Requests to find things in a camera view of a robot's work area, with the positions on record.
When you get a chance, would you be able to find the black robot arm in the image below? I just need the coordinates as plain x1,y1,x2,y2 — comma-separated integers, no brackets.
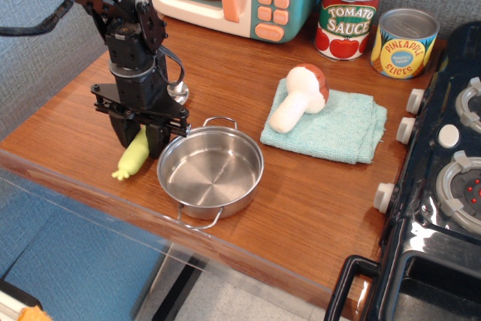
35,0,189,158

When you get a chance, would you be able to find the pineapple slices can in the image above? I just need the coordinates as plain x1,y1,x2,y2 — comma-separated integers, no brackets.
371,8,440,80

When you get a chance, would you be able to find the orange object in corner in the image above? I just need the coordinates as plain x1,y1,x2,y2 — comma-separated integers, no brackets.
0,279,53,321

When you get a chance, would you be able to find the light blue folded cloth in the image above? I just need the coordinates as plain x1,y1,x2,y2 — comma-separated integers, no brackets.
260,90,388,165

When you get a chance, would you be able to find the spoon with green handle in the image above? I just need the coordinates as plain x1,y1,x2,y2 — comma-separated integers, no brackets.
111,80,190,182

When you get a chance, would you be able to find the black toy stove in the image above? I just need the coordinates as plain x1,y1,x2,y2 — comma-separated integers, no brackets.
325,21,480,320

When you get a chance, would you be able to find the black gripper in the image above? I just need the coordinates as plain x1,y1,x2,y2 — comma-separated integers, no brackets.
91,53,190,159

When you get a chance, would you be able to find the black braided cable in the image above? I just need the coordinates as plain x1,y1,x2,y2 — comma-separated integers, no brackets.
0,0,74,38

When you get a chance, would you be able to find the plush white brown mushroom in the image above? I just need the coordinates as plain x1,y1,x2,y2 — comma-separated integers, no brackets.
268,63,330,133

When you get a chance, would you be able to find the stainless steel pan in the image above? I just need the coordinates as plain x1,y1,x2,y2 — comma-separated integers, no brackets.
156,117,265,230

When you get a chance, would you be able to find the tomato sauce can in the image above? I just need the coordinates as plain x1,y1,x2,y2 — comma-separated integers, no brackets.
315,0,380,60

